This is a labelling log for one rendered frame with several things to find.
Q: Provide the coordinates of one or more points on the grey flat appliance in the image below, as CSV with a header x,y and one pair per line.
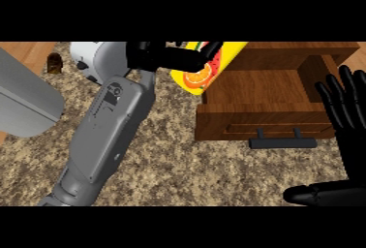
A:
x,y
24,97

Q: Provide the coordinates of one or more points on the brown wooden drawer front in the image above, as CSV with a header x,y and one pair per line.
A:
x,y
229,121

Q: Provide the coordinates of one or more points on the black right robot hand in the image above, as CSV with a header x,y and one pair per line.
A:
x,y
352,151

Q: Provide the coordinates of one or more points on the brown wooden drawer box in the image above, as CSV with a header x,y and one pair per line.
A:
x,y
257,87

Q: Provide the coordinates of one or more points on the brown wooden cabinet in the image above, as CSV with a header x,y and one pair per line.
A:
x,y
285,53

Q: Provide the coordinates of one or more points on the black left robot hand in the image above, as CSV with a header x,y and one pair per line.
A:
x,y
160,57

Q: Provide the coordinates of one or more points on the small dark brown object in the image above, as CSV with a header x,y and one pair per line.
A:
x,y
55,63

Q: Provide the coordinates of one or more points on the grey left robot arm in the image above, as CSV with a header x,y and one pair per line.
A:
x,y
107,129

